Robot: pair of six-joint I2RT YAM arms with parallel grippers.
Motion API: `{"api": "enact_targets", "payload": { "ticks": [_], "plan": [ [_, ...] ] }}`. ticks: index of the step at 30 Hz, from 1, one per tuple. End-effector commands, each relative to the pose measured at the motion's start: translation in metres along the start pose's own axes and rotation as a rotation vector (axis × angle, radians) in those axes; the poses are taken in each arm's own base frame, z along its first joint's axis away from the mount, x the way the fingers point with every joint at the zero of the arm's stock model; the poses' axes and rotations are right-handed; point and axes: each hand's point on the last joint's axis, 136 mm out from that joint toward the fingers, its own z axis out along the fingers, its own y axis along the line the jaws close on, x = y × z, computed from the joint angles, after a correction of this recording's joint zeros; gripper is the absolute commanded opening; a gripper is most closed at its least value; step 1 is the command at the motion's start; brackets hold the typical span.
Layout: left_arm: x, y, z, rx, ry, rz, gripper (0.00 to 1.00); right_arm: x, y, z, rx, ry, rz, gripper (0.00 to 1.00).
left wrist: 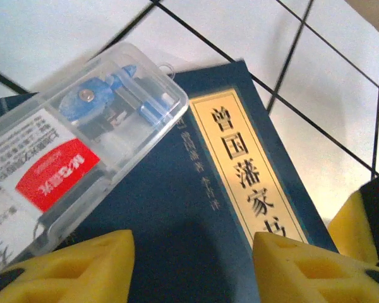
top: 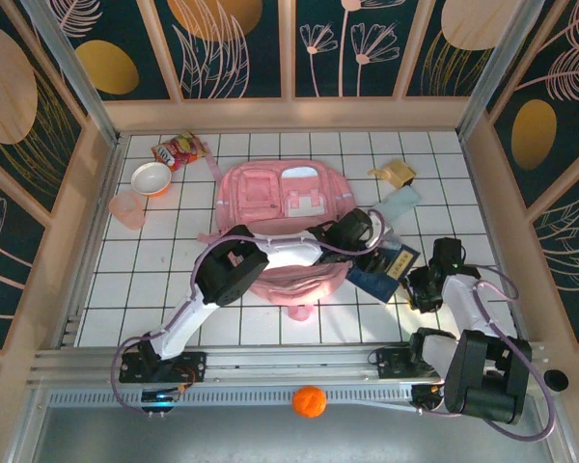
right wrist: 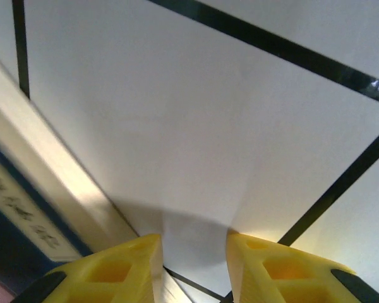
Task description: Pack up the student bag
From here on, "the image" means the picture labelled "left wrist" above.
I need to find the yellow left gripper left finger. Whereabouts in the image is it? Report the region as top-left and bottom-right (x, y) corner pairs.
(0, 229), (136, 303)

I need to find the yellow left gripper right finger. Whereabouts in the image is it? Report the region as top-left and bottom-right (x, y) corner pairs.
(251, 232), (379, 303)

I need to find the dark blue book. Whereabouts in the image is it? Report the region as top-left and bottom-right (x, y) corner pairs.
(0, 59), (339, 303)

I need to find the blue drawing compass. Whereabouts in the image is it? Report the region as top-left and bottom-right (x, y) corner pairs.
(58, 64), (174, 127)

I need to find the clear plastic compass case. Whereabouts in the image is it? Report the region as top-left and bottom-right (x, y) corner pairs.
(0, 42), (190, 278)

